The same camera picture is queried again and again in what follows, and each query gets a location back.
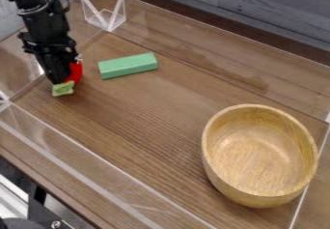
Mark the clear acrylic barrier wall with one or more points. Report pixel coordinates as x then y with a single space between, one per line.
116 149

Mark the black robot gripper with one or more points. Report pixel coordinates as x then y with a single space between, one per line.
46 39

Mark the green rectangular block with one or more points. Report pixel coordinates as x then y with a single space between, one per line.
128 65

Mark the wooden bowl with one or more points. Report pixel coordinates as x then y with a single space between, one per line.
260 155

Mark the clear acrylic corner bracket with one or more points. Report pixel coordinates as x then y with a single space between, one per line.
105 19

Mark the red plush strawberry toy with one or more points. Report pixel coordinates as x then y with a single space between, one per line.
65 88

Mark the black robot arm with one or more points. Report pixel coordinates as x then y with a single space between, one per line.
38 5

